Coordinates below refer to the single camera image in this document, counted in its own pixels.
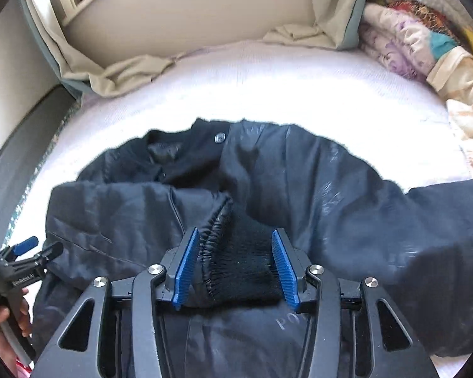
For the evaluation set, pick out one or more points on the beige bed sheet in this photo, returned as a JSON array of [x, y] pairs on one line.
[[118, 78]]

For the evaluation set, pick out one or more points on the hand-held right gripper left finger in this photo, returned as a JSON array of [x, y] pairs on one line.
[[185, 267]]

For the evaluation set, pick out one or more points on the black jacket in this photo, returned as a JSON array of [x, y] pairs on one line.
[[260, 173]]

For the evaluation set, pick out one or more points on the white quilted mattress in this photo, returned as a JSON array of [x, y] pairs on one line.
[[260, 86]]

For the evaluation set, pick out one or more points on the grey bed frame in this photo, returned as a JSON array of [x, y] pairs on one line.
[[27, 134]]

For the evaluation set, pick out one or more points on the pink printed pajamas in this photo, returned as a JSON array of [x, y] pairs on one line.
[[23, 367]]

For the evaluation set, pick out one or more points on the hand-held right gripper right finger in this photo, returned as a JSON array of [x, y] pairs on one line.
[[283, 267]]

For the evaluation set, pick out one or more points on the floral quilt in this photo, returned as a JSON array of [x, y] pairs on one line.
[[402, 51]]

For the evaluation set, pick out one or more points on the colourful patterned blanket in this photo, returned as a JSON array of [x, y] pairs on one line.
[[421, 17]]

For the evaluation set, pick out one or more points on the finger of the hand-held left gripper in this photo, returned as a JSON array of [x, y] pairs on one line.
[[49, 252], [25, 244]]

